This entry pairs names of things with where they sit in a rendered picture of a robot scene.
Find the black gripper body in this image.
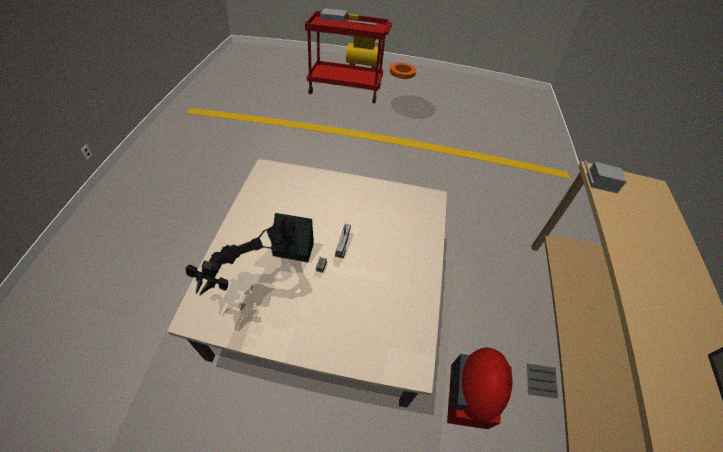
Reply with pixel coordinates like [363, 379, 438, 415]
[186, 261, 229, 291]

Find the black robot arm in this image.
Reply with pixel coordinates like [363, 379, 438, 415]
[201, 218, 295, 276]

